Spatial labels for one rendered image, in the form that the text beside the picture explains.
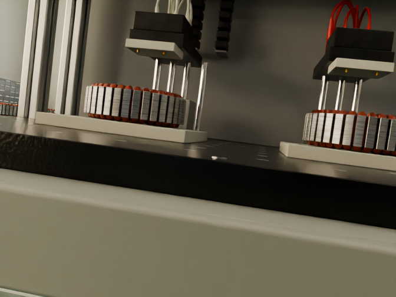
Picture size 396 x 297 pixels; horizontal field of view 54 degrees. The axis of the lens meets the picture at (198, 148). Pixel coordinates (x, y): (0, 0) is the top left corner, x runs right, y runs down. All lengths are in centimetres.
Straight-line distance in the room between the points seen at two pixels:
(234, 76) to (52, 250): 54
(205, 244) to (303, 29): 56
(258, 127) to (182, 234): 51
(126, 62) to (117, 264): 57
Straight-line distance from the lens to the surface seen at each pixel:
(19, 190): 20
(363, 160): 36
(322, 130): 39
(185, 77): 58
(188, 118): 56
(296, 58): 69
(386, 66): 47
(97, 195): 19
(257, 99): 68
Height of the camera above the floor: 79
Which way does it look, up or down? 3 degrees down
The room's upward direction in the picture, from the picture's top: 7 degrees clockwise
